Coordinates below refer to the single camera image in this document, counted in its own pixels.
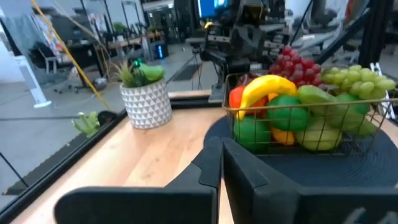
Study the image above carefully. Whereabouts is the yellow hanging cable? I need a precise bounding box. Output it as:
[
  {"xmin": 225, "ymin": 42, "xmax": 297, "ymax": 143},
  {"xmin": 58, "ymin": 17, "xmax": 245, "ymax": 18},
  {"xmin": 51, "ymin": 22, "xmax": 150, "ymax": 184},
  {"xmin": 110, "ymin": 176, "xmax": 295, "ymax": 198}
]
[{"xmin": 29, "ymin": 0, "xmax": 112, "ymax": 110}]

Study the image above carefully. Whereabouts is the blue screen monitor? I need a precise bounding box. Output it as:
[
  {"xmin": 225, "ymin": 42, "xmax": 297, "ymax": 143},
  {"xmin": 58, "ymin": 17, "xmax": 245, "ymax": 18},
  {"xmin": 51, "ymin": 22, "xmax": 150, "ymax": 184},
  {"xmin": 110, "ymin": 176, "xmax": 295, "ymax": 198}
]
[{"xmin": 198, "ymin": 0, "xmax": 230, "ymax": 19}]

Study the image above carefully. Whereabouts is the black wire basket gold rim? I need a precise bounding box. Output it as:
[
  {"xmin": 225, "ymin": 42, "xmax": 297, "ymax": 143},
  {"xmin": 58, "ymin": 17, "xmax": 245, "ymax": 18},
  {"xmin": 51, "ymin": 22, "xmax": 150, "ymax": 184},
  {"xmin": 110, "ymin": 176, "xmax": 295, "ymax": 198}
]
[{"xmin": 222, "ymin": 67, "xmax": 398, "ymax": 156}]

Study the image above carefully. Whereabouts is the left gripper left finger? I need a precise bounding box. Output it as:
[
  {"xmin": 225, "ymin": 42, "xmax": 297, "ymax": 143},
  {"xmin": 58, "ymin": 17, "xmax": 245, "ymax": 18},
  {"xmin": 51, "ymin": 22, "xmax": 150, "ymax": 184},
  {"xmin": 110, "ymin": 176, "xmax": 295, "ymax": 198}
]
[{"xmin": 54, "ymin": 136, "xmax": 223, "ymax": 224}]

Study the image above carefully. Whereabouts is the bright green pear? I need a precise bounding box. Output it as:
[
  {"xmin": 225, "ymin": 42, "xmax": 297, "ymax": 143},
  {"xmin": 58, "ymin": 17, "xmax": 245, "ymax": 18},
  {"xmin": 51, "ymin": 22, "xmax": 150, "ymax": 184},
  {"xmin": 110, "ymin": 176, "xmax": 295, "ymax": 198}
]
[{"xmin": 294, "ymin": 118, "xmax": 343, "ymax": 152}]

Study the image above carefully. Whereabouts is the round glossy green fruit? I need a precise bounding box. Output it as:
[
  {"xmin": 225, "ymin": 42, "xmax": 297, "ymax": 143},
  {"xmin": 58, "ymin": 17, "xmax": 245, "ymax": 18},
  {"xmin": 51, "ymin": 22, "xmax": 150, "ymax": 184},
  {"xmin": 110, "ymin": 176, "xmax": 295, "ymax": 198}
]
[{"xmin": 233, "ymin": 116, "xmax": 272, "ymax": 153}]

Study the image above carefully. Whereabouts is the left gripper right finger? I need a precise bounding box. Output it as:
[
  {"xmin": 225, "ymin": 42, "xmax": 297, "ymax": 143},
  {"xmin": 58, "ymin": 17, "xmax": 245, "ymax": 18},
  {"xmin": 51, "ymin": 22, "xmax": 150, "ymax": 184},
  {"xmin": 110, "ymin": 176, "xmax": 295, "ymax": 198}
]
[{"xmin": 223, "ymin": 138, "xmax": 398, "ymax": 224}]

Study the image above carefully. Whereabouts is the large green lime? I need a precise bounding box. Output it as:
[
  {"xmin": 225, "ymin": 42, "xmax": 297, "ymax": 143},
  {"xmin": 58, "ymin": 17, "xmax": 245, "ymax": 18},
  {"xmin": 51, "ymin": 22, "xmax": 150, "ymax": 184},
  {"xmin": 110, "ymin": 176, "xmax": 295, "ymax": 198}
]
[{"xmin": 266, "ymin": 95, "xmax": 310, "ymax": 132}]

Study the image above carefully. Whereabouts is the small green lime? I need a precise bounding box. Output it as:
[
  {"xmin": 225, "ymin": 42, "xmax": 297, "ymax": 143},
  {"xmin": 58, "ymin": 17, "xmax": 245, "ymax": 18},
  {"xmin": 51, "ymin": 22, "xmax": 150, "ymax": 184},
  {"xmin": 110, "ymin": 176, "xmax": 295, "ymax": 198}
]
[{"xmin": 335, "ymin": 93, "xmax": 371, "ymax": 115}]

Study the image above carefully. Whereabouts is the black hazard-striped floor mat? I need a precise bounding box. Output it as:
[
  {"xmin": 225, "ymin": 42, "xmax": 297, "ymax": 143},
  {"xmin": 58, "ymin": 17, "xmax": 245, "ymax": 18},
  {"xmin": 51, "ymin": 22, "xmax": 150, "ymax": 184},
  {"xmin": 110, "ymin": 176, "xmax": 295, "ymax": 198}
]
[{"xmin": 2, "ymin": 133, "xmax": 80, "ymax": 196}]

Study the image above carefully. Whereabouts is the yellow banana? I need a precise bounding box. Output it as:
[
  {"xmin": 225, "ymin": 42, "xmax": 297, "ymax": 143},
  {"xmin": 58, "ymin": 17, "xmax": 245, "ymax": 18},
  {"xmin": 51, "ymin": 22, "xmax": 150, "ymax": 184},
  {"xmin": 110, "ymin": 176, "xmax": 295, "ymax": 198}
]
[{"xmin": 236, "ymin": 74, "xmax": 299, "ymax": 121}]

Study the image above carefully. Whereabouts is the red grape bunch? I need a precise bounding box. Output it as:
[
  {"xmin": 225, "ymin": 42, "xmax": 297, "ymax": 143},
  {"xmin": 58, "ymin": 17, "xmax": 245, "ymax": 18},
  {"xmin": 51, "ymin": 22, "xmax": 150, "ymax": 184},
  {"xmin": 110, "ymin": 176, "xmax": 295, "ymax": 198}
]
[{"xmin": 269, "ymin": 45, "xmax": 324, "ymax": 88}]

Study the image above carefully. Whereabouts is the green grape bunch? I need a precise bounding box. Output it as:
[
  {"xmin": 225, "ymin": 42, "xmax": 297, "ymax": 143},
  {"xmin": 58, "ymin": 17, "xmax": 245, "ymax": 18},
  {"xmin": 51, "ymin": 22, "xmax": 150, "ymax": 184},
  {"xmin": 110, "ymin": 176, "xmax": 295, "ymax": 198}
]
[{"xmin": 322, "ymin": 64, "xmax": 397, "ymax": 100}]

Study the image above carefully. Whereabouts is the round dark blue mat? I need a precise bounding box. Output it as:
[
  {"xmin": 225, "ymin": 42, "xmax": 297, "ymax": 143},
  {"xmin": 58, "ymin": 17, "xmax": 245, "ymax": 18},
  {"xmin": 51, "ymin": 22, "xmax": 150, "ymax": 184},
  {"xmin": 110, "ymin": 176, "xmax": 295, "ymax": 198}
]
[{"xmin": 203, "ymin": 116, "xmax": 398, "ymax": 189}]

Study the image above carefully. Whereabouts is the wooden background table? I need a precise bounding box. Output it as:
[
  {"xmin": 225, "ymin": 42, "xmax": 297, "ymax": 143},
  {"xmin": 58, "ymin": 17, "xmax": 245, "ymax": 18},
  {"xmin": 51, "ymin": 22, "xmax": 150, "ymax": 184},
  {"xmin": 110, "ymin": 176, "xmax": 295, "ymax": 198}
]
[{"xmin": 107, "ymin": 30, "xmax": 165, "ymax": 60}]

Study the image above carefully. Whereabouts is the bok choy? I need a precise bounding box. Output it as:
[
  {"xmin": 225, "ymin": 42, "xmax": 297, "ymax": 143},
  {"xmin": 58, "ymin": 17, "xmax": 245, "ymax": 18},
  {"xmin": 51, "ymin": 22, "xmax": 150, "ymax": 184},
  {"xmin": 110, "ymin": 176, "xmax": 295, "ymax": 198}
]
[{"xmin": 71, "ymin": 111, "xmax": 101, "ymax": 138}]

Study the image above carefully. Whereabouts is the white floor stand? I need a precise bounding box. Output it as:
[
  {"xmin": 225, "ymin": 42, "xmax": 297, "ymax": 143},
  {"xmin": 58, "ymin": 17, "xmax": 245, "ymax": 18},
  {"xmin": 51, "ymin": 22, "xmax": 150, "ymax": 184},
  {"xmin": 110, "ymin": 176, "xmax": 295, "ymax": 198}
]
[{"xmin": 14, "ymin": 55, "xmax": 53, "ymax": 109}]

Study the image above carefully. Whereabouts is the yellow orange mango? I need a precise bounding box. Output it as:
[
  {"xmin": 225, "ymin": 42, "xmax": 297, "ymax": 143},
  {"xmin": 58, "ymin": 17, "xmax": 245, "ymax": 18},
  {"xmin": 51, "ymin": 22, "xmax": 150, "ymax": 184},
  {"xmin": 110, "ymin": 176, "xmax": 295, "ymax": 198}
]
[{"xmin": 269, "ymin": 126, "xmax": 296, "ymax": 146}]

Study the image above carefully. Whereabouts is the succulent in white pot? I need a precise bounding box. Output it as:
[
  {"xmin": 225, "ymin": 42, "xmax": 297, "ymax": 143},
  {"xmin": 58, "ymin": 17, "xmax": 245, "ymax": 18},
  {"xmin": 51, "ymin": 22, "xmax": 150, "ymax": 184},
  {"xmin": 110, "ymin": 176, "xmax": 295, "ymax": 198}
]
[{"xmin": 111, "ymin": 60, "xmax": 173, "ymax": 130}]

